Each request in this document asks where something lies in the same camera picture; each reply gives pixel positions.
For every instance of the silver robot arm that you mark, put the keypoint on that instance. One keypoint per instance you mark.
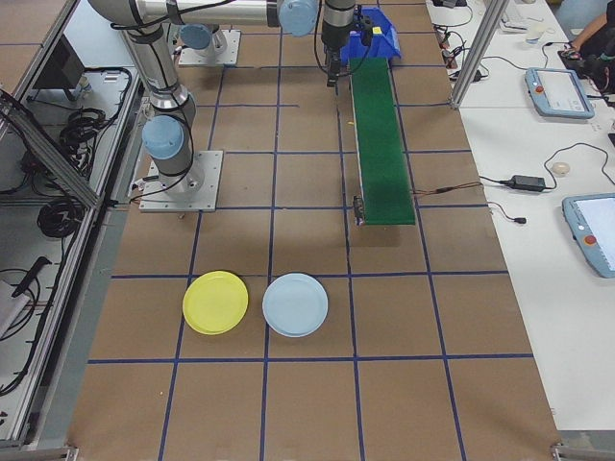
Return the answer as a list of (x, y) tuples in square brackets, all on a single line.
[(216, 42), (158, 72)]

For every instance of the bare person forearm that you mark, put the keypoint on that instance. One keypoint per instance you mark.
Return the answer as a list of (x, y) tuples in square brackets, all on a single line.
[(596, 29)]

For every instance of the light blue plate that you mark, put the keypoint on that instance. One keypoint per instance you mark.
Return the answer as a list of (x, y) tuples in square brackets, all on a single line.
[(295, 305)]

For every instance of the yellow plate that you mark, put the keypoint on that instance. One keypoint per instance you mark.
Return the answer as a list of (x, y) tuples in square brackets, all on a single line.
[(216, 302)]

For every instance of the blue plastic storage bin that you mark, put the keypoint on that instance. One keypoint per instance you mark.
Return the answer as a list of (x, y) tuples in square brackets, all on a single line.
[(384, 47)]

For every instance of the green conveyor belt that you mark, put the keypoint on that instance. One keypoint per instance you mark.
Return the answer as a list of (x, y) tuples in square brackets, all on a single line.
[(382, 144)]

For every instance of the small white bowl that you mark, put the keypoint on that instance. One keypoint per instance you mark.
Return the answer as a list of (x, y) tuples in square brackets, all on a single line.
[(533, 36)]

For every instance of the light blue teach pendant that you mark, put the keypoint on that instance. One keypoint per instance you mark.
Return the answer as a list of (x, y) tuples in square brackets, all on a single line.
[(593, 235), (559, 91)]

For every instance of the black power adapter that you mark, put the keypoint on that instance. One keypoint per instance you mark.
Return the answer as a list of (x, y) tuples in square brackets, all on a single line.
[(527, 182)]

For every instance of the small white round object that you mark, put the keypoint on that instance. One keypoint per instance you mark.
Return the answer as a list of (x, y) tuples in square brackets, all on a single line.
[(560, 168)]

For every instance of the black box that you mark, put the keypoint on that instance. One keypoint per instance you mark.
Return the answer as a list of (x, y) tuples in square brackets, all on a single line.
[(57, 67)]

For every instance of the white side table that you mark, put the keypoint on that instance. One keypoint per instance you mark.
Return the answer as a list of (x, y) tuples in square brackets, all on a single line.
[(528, 288)]

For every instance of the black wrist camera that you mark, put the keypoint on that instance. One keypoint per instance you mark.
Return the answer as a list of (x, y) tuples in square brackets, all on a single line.
[(367, 26)]

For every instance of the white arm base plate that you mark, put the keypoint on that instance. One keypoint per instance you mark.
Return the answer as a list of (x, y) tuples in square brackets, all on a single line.
[(211, 163), (230, 48)]

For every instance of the aluminium profile post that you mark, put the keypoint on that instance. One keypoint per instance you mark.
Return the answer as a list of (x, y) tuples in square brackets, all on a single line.
[(473, 53)]

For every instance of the V-shaped metal bar frame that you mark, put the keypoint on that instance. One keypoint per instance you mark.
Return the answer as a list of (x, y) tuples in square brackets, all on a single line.
[(72, 269)]

